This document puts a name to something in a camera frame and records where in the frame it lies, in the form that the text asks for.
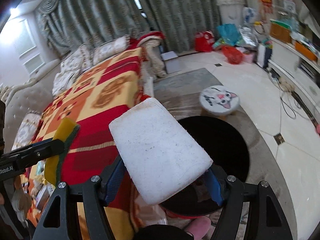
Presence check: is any teal shopping bag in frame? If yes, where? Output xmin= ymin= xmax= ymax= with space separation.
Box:
xmin=217 ymin=24 xmax=241 ymax=46

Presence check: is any white foam block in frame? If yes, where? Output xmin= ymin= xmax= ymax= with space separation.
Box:
xmin=109 ymin=98 xmax=213 ymax=205

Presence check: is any black power cable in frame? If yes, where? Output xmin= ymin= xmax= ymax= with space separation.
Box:
xmin=268 ymin=68 xmax=313 ymax=120

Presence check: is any white embroidered pillow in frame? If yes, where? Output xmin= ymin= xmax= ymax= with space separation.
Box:
xmin=60 ymin=43 xmax=93 ymax=74
xmin=92 ymin=35 xmax=130 ymax=65

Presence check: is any red orange rose blanket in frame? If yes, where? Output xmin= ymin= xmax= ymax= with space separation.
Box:
xmin=19 ymin=47 xmax=151 ymax=240

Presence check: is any green patterned curtain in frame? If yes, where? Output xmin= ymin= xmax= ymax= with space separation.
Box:
xmin=35 ymin=0 xmax=221 ymax=55

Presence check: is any grey cardboard box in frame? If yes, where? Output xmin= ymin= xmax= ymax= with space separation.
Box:
xmin=161 ymin=51 xmax=181 ymax=74

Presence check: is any yellow green sponge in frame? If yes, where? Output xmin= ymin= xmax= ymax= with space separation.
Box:
xmin=44 ymin=118 xmax=80 ymax=186

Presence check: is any white tv cabinet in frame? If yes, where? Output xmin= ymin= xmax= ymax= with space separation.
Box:
xmin=267 ymin=19 xmax=320 ymax=120

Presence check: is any black round trash bin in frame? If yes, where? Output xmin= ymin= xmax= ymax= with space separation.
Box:
xmin=161 ymin=116 xmax=250 ymax=218

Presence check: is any grey tufted headboard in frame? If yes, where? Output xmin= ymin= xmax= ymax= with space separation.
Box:
xmin=3 ymin=60 xmax=60 ymax=153

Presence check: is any cat face round stool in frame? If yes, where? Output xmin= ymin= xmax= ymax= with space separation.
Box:
xmin=199 ymin=85 xmax=240 ymax=116

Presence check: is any pink slipper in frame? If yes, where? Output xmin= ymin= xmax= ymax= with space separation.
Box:
xmin=184 ymin=216 xmax=211 ymax=240

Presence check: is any red plastic bag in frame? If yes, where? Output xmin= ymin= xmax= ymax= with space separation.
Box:
xmin=222 ymin=46 xmax=243 ymax=64

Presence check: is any red gift bag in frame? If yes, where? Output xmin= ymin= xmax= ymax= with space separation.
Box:
xmin=194 ymin=31 xmax=215 ymax=53

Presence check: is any silver foil bag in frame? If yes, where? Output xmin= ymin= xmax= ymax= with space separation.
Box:
xmin=236 ymin=26 xmax=258 ymax=50

